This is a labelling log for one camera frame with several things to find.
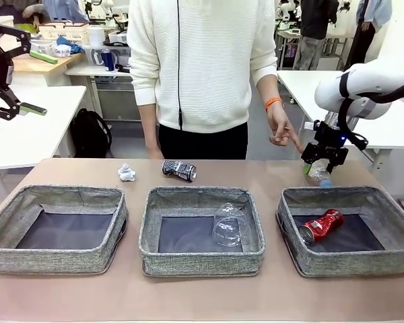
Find person's bare right forearm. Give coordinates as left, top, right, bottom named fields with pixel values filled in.
left=137, top=102, right=162, bottom=149

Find background person dark jacket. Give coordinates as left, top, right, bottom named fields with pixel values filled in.
left=292, top=0, right=339, bottom=71

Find crushed dark soda can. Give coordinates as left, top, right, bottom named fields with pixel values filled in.
left=161, top=159, right=198, bottom=182

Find wooden table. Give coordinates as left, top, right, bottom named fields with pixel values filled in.
left=6, top=52, right=85, bottom=88

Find blue drinking bottle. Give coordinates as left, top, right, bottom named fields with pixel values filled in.
left=100, top=48, right=116, bottom=73

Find perforated wooden box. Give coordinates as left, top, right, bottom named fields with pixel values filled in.
left=38, top=22, right=90, bottom=44

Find clear storage box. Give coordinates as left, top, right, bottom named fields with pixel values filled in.
left=83, top=46, right=104, bottom=65

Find background person brown shirt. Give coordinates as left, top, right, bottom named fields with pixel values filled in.
left=0, top=0, right=51, bottom=28

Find person's bare left forearm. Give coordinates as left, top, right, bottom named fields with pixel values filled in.
left=255, top=72, right=281, bottom=102

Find grey fabric basket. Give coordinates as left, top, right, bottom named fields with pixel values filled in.
left=276, top=186, right=404, bottom=277
left=138, top=186, right=267, bottom=277
left=0, top=184, right=129, bottom=274

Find clear plastic cup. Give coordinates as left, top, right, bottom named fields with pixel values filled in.
left=211, top=202, right=246, bottom=249

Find white paper ball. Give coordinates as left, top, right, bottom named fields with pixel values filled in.
left=117, top=163, right=137, bottom=183

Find background person light blue shirt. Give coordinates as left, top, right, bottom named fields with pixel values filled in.
left=348, top=0, right=393, bottom=68

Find black trousers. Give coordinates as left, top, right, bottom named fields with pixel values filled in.
left=158, top=121, right=249, bottom=160

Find yellow green bag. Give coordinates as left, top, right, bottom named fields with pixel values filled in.
left=15, top=23, right=41, bottom=34

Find white knit sweater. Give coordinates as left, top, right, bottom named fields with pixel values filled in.
left=126, top=0, right=279, bottom=134

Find blue cloth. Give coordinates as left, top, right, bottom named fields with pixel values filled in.
left=55, top=36, right=85, bottom=57

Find white table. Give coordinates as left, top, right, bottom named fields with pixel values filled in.
left=65, top=63, right=137, bottom=118
left=276, top=69, right=404, bottom=169
left=0, top=85, right=88, bottom=171

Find black backpack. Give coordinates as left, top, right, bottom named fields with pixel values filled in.
left=69, top=108, right=113, bottom=158

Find person's left hand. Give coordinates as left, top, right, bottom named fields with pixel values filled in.
left=266, top=102, right=305, bottom=154

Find white storage box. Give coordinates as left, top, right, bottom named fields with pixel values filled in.
left=0, top=15, right=21, bottom=51

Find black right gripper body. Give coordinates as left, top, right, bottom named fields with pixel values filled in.
left=309, top=121, right=344, bottom=159

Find clear plastic crate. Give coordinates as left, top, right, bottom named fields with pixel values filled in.
left=30, top=39, right=57, bottom=57

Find crushed red soda can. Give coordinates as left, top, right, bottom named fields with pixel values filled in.
left=298, top=208, right=345, bottom=244

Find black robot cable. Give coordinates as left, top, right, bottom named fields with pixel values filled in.
left=336, top=72, right=404, bottom=151

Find white cylindrical jar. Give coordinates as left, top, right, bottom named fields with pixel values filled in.
left=87, top=26, right=106, bottom=48

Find clear plastic bottle blue cap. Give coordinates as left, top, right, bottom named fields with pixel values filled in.
left=306, top=159, right=333, bottom=188

